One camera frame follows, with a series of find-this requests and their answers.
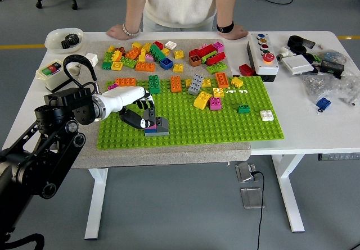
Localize person's left hand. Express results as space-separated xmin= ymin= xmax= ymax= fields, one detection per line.
xmin=221 ymin=24 xmax=249 ymax=40

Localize person's right hand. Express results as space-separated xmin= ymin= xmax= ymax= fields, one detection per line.
xmin=105 ymin=24 xmax=141 ymax=40

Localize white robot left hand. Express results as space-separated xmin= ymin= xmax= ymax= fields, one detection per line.
xmin=101 ymin=86 xmax=155 ymax=130

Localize grey sloped toy brick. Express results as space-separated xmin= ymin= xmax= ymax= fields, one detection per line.
xmin=155 ymin=117 xmax=170 ymax=134
xmin=142 ymin=107 xmax=156 ymax=126

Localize orange long toy brick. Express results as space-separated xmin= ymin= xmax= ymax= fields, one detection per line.
xmin=115 ymin=77 xmax=137 ymax=88
xmin=135 ymin=61 xmax=156 ymax=72
xmin=215 ymin=72 xmax=230 ymax=89

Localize lime flat toy brick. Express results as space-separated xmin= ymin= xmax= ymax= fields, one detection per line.
xmin=200 ymin=50 xmax=219 ymax=63

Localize green long toy brick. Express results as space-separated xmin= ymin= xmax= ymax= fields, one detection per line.
xmin=148 ymin=75 xmax=161 ymax=95
xmin=148 ymin=44 xmax=167 ymax=63

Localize red curved toy brick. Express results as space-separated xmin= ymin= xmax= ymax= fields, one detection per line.
xmin=205 ymin=52 xmax=227 ymax=66

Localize large red toy brick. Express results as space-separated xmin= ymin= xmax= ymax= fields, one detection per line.
xmin=196 ymin=44 xmax=218 ymax=60

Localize lime long toy brick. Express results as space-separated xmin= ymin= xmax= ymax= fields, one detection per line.
xmin=206 ymin=61 xmax=228 ymax=75

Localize grey flat toy brick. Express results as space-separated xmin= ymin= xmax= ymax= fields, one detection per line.
xmin=144 ymin=131 xmax=170 ymax=138

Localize grey long toy brick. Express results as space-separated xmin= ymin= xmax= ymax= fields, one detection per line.
xmin=187 ymin=74 xmax=204 ymax=96

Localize yellow curved toy brick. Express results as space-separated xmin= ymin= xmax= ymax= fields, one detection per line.
xmin=193 ymin=90 xmax=213 ymax=111

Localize green baseplate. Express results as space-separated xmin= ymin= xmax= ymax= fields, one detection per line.
xmin=97 ymin=75 xmax=285 ymax=151

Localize black wristwatch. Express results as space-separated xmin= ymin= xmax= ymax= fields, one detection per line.
xmin=215 ymin=20 xmax=235 ymax=34

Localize white cube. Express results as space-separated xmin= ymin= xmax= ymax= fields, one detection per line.
xmin=84 ymin=52 xmax=99 ymax=67

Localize push-button control box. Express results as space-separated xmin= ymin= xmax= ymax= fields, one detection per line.
xmin=246 ymin=32 xmax=280 ymax=83

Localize white pipe fitting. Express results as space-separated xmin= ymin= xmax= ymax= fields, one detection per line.
xmin=276 ymin=46 xmax=296 ymax=62

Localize black tape roll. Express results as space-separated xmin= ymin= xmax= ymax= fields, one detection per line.
xmin=287 ymin=35 xmax=306 ymax=47
xmin=291 ymin=44 xmax=308 ymax=56

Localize white bowl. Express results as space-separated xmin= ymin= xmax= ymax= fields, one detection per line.
xmin=44 ymin=28 xmax=85 ymax=54

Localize person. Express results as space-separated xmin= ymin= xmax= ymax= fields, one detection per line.
xmin=142 ymin=0 xmax=218 ymax=33

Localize grey-brown mat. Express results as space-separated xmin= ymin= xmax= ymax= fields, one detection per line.
xmin=60 ymin=38 xmax=252 ymax=170

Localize clear bag of screws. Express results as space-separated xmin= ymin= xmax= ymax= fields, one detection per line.
xmin=300 ymin=72 xmax=343 ymax=104

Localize clear bag blue parts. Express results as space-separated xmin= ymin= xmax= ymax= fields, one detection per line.
xmin=316 ymin=49 xmax=348 ymax=65

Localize black power adapter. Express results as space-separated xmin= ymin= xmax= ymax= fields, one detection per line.
xmin=319 ymin=60 xmax=345 ymax=80

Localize white table leg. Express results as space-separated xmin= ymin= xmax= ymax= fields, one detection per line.
xmin=84 ymin=167 xmax=109 ymax=240
xmin=271 ymin=154 xmax=306 ymax=233

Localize clear bag of parts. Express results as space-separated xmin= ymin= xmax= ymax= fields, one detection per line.
xmin=336 ymin=70 xmax=360 ymax=107

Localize table height control panel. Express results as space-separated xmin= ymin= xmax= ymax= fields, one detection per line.
xmin=318 ymin=153 xmax=360 ymax=162

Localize bead bracelet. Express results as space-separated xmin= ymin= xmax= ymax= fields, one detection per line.
xmin=121 ymin=22 xmax=142 ymax=37

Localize white switch panel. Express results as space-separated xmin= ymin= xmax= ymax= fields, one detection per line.
xmin=281 ymin=55 xmax=315 ymax=76

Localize white red-green switch box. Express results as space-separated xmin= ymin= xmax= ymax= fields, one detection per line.
xmin=35 ymin=59 xmax=73 ymax=94

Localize black power cord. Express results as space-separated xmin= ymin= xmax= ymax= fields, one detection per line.
xmin=250 ymin=170 xmax=267 ymax=250

